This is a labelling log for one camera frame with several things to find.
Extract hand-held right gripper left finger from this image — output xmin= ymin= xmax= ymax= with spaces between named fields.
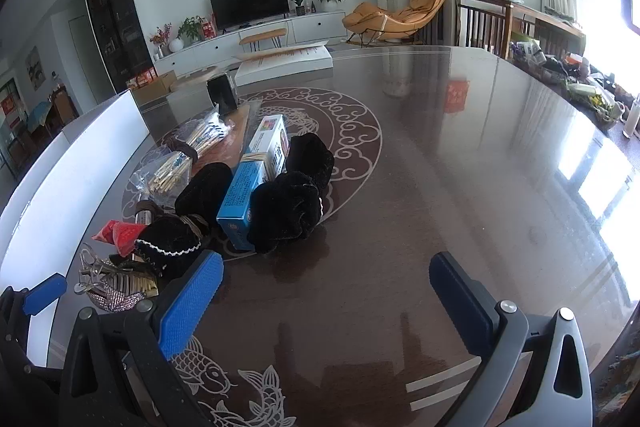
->
xmin=59 ymin=251 xmax=224 ymax=427

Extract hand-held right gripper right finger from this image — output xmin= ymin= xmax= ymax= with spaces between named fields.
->
xmin=429 ymin=251 xmax=596 ymax=427

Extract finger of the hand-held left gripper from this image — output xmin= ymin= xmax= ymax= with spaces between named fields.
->
xmin=2 ymin=273 xmax=68 ymax=317

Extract rhinestone bow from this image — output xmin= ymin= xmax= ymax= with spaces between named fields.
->
xmin=75 ymin=243 xmax=160 ymax=314

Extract red packet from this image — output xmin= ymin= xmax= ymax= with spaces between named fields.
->
xmin=92 ymin=219 xmax=148 ymax=258

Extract black velvet pouch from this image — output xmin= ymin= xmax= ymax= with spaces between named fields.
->
xmin=247 ymin=132 xmax=336 ymax=254
xmin=132 ymin=162 xmax=233 ymax=279

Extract blue and white carton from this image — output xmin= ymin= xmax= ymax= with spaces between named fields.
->
xmin=216 ymin=113 xmax=292 ymax=252

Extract bagged cotton swabs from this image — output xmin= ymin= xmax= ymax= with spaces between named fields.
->
xmin=129 ymin=146 xmax=198 ymax=208

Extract brown hair tie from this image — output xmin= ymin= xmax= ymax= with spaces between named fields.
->
xmin=167 ymin=139 xmax=201 ymax=162

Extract bagged wooden stick bundle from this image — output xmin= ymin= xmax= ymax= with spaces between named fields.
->
xmin=167 ymin=104 xmax=236 ymax=160

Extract small black box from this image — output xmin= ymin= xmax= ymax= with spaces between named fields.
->
xmin=206 ymin=73 xmax=239 ymax=114

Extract dining table with blue cloth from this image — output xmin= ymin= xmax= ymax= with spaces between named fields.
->
xmin=25 ymin=99 xmax=56 ymax=138

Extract floral sofa cover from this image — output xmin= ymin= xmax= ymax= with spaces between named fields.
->
xmin=595 ymin=347 xmax=640 ymax=427

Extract red window decoration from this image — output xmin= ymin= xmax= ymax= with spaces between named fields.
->
xmin=0 ymin=97 xmax=23 ymax=128

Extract brown cardboard box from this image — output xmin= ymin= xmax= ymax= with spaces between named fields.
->
xmin=131 ymin=69 xmax=178 ymax=102

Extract orange snack boxes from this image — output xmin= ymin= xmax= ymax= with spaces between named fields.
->
xmin=125 ymin=69 xmax=156 ymax=88

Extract white cup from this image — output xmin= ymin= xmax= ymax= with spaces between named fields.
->
xmin=622 ymin=94 xmax=640 ymax=138

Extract pile of assorted clutter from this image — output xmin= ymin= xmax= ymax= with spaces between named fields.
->
xmin=510 ymin=34 xmax=640 ymax=132

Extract flat white box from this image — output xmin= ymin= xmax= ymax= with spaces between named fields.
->
xmin=234 ymin=44 xmax=334 ymax=86

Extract white vase with red flowers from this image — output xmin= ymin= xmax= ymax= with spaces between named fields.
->
xmin=149 ymin=24 xmax=185 ymax=55

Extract bushy potted plant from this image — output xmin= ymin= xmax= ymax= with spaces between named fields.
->
xmin=177 ymin=16 xmax=207 ymax=44

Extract black display cabinet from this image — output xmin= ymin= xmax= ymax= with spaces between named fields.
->
xmin=81 ymin=0 xmax=153 ymax=95

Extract wooden bench stool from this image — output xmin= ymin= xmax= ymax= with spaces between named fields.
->
xmin=239 ymin=27 xmax=288 ymax=52

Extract orange lounge chair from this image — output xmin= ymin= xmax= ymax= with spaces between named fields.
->
xmin=342 ymin=0 xmax=449 ymax=46

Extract dark wooden bench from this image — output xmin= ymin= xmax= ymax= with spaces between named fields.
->
xmin=456 ymin=0 xmax=586 ymax=60

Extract white television cabinet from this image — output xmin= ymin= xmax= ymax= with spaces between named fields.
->
xmin=152 ymin=9 xmax=348 ymax=78

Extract black television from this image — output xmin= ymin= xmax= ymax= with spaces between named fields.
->
xmin=209 ymin=0 xmax=291 ymax=30

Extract wall painting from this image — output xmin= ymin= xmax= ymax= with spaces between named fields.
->
xmin=25 ymin=46 xmax=43 ymax=90

